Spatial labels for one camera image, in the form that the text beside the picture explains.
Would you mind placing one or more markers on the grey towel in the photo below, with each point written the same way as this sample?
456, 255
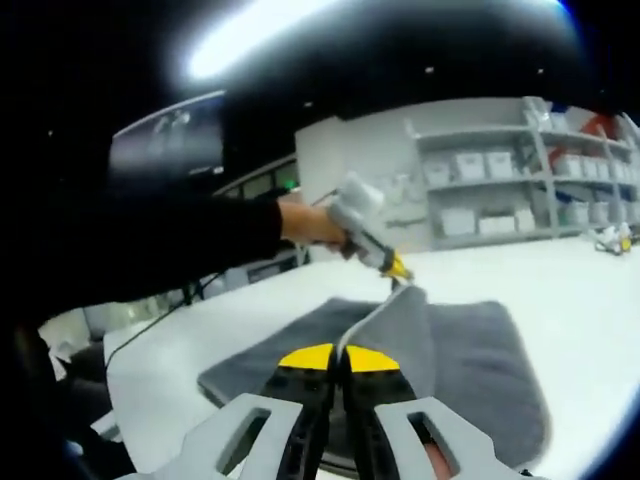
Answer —
475, 360

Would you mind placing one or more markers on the grey metal shelf unit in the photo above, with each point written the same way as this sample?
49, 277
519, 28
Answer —
542, 175

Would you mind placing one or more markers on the idle white yellow gripper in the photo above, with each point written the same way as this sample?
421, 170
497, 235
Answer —
612, 240

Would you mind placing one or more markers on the green exit sign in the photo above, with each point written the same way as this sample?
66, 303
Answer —
290, 187

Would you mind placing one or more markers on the long ceiling light strip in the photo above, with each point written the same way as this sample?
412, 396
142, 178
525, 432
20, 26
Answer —
260, 40

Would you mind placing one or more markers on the dark hanging screen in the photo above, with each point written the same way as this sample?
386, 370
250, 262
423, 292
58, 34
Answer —
170, 140

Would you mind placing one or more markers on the person's left hand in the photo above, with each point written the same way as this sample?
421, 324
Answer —
310, 225

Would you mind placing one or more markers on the rows of white storage bins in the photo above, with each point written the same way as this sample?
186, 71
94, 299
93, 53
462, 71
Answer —
472, 167

